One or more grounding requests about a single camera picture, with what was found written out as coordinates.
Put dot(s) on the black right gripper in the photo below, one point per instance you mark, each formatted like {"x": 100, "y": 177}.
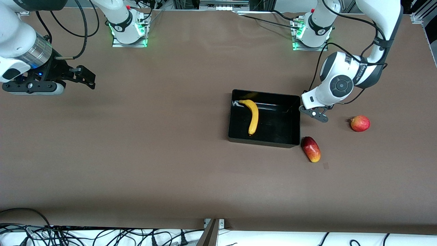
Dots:
{"x": 57, "y": 70}

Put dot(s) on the red apple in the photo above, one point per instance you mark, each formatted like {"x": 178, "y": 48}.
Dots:
{"x": 360, "y": 123}

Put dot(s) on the black rectangular plastic box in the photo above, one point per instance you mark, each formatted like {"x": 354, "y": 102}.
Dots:
{"x": 276, "y": 126}

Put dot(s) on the yellow banana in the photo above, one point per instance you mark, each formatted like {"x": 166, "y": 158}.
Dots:
{"x": 254, "y": 119}

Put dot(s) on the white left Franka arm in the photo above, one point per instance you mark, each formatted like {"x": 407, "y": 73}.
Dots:
{"x": 341, "y": 85}

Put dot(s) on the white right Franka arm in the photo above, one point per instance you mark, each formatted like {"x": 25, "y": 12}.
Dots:
{"x": 13, "y": 37}

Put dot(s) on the red yellow mango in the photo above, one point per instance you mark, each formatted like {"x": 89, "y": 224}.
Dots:
{"x": 311, "y": 149}

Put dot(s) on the grey power strip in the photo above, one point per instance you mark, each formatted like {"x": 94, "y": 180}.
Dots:
{"x": 223, "y": 5}

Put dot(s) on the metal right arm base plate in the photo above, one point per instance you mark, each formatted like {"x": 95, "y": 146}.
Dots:
{"x": 129, "y": 45}

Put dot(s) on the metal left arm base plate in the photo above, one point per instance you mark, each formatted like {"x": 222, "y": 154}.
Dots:
{"x": 309, "y": 49}

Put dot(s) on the aluminium frame rail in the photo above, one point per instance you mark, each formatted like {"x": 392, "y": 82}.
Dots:
{"x": 425, "y": 30}

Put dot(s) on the metal table edge bracket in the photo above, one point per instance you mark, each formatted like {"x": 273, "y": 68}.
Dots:
{"x": 221, "y": 223}

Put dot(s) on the dark camera stand pole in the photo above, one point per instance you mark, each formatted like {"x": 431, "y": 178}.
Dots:
{"x": 208, "y": 235}

